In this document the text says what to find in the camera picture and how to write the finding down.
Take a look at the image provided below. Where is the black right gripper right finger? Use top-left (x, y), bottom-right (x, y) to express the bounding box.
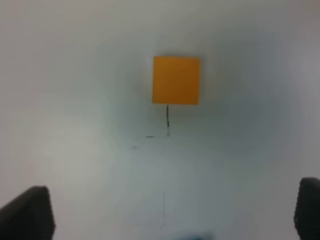
top-left (293, 177), bottom-right (320, 240)

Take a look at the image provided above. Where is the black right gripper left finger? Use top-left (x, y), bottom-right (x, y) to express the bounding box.
top-left (0, 186), bottom-right (56, 240)

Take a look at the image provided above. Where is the orange block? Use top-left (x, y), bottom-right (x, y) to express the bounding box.
top-left (152, 56), bottom-right (201, 105)

